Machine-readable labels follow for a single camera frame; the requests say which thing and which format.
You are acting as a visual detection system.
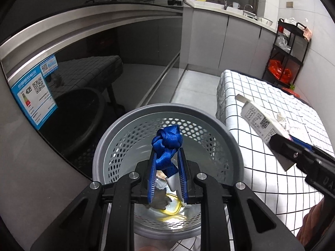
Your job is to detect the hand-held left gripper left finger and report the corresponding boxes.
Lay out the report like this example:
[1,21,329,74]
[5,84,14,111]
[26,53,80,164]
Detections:
[30,149,158,251]

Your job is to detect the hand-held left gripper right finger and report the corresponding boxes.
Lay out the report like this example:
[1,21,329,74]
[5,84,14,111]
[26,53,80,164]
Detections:
[178,148,305,251]

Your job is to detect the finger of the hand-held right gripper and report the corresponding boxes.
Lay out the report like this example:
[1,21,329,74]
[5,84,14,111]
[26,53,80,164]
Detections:
[269,133,308,167]
[289,135,335,163]

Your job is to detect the dark grey cloth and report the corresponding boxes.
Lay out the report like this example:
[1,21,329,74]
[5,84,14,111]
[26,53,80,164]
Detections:
[147,188,174,210]

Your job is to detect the blue woven strap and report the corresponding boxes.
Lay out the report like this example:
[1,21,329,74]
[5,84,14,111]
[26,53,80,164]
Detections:
[151,125,182,178]

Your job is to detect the white cardboard carton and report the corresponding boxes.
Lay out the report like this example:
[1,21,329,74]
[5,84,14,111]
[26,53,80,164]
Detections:
[235,94,299,172]

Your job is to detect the grey perforated waste basket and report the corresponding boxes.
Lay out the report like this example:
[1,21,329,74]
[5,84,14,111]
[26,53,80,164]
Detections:
[92,102,245,241]

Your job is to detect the person's right hand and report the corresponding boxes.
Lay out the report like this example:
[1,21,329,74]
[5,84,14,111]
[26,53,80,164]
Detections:
[297,204,335,246]

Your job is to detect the white checkered tablecloth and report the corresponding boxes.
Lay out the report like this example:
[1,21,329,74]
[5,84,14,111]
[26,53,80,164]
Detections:
[167,69,335,251]

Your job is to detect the red plastic item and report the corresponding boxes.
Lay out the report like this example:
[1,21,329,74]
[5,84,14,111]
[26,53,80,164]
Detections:
[284,87,301,100]

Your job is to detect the red plastic bag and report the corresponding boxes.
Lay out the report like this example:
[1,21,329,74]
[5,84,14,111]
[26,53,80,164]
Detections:
[268,60,292,82]

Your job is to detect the black metal shelf rack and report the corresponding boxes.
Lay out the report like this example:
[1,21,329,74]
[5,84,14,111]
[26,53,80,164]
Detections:
[262,18,312,89]

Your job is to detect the crumpled clear plastic wrap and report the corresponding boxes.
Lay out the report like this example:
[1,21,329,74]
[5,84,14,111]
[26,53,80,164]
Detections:
[277,35,292,51]

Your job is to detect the black glass built-in appliance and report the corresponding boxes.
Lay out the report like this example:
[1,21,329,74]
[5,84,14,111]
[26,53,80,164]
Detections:
[0,3,184,163]

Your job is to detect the grey kitchen cabinets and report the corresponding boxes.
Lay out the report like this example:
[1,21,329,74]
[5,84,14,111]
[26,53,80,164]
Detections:
[183,1,278,80]

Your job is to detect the large blue energy label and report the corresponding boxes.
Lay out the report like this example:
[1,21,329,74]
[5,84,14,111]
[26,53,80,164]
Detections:
[10,72,58,130]

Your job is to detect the small blue sticker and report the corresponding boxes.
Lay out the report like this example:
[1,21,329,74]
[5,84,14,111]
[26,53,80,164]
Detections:
[40,54,58,77]

